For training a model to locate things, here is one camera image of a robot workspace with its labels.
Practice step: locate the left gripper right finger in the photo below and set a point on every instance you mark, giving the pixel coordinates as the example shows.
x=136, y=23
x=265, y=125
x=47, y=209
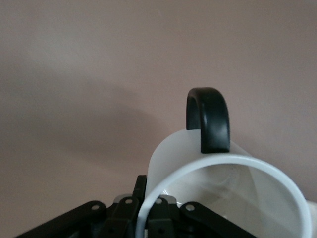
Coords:
x=163, y=218

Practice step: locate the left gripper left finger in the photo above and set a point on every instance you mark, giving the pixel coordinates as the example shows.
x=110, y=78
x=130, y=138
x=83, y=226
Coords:
x=119, y=218

